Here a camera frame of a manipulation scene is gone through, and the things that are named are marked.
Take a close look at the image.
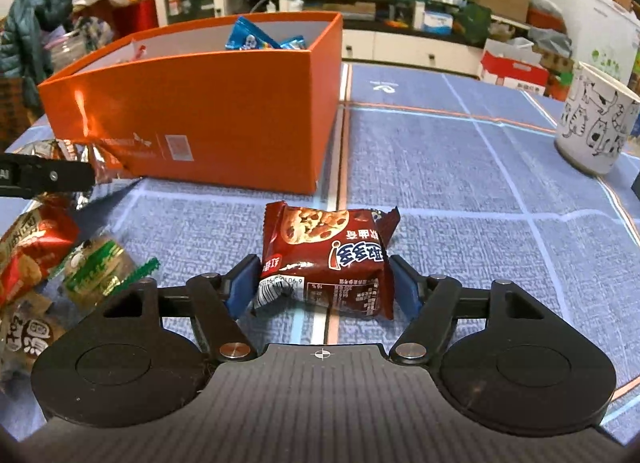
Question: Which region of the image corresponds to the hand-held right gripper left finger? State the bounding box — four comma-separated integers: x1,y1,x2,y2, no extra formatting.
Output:
102,254,263,363

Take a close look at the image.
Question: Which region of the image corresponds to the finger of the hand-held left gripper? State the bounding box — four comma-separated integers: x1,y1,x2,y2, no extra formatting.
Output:
0,153,96,200

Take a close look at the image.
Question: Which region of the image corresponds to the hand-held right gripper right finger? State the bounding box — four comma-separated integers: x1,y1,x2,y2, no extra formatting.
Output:
387,255,548,364

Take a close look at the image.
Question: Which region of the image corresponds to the silver red snack packet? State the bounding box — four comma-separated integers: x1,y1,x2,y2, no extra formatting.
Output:
9,139,132,186

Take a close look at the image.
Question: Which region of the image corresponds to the red cookie packet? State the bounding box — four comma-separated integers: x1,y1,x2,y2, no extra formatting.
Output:
254,201,401,320

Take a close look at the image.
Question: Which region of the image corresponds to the orange cardboard box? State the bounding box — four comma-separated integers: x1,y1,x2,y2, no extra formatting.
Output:
38,12,344,195

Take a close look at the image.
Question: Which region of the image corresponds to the green snack packet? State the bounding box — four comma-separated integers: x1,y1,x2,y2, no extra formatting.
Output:
61,237,162,310

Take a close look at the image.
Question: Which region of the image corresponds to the blue checked table mat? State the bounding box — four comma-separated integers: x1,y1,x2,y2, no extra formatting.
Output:
0,62,640,445

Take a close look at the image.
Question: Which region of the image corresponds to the dark green puffer jacket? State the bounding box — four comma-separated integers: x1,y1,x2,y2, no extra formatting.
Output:
0,0,75,112

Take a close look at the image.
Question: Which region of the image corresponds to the brown white snack packet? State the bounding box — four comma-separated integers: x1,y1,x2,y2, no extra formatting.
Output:
0,292,67,381

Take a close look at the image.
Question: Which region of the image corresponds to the red white carton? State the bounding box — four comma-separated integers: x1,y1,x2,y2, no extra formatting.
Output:
478,38,552,96

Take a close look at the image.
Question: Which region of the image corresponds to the white television stand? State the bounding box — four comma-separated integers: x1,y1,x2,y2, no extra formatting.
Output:
272,0,485,77

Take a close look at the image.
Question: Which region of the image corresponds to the white cat print cup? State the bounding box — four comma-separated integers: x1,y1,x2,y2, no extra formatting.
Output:
554,61,640,176

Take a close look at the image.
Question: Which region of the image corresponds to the white appliance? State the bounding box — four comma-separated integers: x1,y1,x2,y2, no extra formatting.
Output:
544,0,640,94

